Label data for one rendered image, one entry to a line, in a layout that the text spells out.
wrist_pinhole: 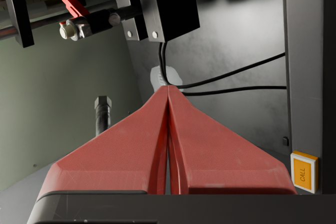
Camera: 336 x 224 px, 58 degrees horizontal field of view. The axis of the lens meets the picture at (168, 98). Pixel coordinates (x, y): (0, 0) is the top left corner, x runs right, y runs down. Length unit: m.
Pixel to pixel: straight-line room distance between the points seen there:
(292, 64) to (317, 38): 0.04
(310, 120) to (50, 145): 0.56
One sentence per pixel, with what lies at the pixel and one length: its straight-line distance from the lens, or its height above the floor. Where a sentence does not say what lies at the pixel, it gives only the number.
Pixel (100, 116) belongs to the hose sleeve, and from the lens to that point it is 0.39.
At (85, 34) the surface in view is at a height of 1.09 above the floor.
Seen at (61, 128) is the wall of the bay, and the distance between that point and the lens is 0.75.
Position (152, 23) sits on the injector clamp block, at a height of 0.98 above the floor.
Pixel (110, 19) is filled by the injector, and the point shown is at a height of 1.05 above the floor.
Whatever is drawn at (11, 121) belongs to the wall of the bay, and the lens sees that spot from 0.71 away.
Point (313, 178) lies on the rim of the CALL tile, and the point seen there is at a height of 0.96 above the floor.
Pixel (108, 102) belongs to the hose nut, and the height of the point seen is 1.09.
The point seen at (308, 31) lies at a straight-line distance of 0.36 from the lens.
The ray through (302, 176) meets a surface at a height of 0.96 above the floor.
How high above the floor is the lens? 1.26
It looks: 35 degrees down
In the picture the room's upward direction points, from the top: 120 degrees counter-clockwise
